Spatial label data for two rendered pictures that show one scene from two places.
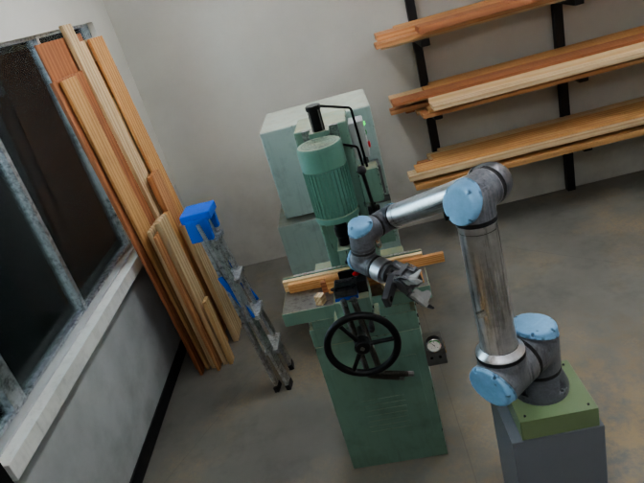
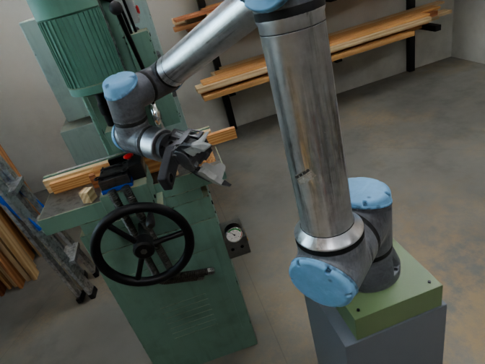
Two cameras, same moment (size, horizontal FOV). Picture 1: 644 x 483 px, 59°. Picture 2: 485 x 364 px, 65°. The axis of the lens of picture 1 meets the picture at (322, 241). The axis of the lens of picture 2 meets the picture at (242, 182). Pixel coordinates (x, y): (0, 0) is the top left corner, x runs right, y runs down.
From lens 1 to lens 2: 104 cm
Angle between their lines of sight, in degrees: 14
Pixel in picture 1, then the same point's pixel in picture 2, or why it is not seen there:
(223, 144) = (16, 68)
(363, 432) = (166, 341)
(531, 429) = (367, 326)
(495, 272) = (326, 102)
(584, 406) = (425, 286)
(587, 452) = (426, 338)
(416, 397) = (219, 293)
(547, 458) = (384, 354)
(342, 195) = (97, 53)
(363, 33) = not seen: outside the picture
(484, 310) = (309, 168)
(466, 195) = not seen: outside the picture
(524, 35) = not seen: outside the picture
